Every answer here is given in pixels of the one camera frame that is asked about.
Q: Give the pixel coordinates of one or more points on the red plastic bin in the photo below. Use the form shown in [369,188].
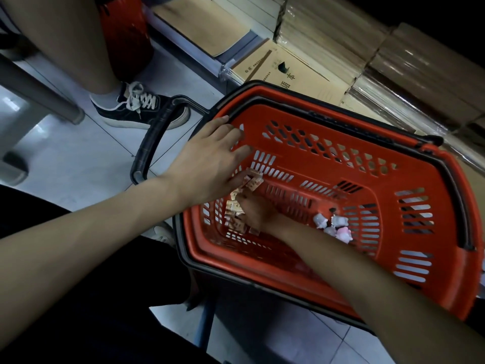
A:
[127,34]

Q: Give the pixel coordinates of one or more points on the brown paper sheet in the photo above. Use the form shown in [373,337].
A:
[200,22]

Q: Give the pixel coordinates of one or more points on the grey rubber foot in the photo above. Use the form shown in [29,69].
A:
[13,168]

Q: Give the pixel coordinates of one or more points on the beige eraser packet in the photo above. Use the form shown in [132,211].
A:
[254,180]

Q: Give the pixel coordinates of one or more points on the pile of small beige packets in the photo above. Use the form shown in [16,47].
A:
[233,217]

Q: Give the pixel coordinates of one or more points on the wrapped brown notebook stack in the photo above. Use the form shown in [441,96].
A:
[424,83]
[333,34]

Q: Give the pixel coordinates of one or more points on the person's right fingers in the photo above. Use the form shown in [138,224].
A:
[248,208]

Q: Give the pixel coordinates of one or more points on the black and white sneaker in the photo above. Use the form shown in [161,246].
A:
[144,109]

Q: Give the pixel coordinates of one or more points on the grey metal shelf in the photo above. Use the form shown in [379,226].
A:
[204,53]

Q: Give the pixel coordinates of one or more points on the person's right forearm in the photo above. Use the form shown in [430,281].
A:
[371,291]

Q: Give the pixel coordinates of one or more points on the person's right hand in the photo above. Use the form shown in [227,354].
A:
[261,214]

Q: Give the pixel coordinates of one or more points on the person's left middle finger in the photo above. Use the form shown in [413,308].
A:
[233,137]

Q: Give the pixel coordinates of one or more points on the person's light shoe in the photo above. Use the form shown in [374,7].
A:
[163,234]

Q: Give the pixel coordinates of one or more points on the grey metal pole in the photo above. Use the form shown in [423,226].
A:
[38,94]

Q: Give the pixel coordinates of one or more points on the brown printed notebook stack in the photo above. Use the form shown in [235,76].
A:
[288,73]

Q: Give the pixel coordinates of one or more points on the white sock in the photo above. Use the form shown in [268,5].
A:
[108,99]

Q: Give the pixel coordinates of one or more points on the person's left forearm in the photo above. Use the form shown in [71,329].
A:
[87,238]

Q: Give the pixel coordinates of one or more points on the person's left hand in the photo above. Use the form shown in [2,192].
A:
[200,170]

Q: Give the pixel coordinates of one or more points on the red plastic shopping basket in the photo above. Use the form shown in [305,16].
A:
[379,208]

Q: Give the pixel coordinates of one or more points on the person's left thumb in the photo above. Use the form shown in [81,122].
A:
[237,181]

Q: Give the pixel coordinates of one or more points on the small pink toy figure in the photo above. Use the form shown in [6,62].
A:
[344,235]

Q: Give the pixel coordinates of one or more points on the person's left little finger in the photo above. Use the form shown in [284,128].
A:
[216,123]

